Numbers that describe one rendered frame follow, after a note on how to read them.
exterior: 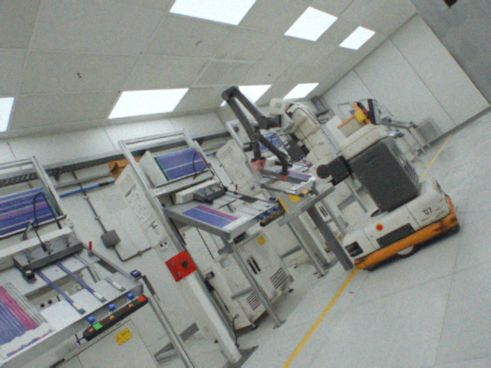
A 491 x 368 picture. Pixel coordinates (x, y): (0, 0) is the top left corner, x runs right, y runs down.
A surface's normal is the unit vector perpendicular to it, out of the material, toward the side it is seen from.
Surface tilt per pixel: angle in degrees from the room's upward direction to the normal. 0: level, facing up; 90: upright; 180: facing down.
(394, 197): 90
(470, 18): 90
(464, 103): 90
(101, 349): 90
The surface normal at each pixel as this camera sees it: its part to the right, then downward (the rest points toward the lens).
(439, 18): -0.58, 0.25
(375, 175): -0.42, 0.17
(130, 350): 0.61, -0.49
